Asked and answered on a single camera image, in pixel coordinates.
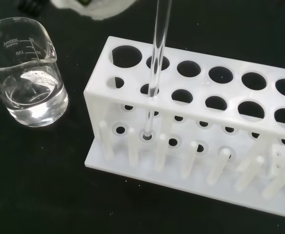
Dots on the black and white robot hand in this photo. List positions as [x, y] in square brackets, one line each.
[98, 8]

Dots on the white test tube rack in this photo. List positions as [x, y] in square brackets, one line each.
[206, 156]

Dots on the clear glass beaker with water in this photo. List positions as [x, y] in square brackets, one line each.
[27, 97]

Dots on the black bench cloth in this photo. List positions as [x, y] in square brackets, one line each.
[47, 185]

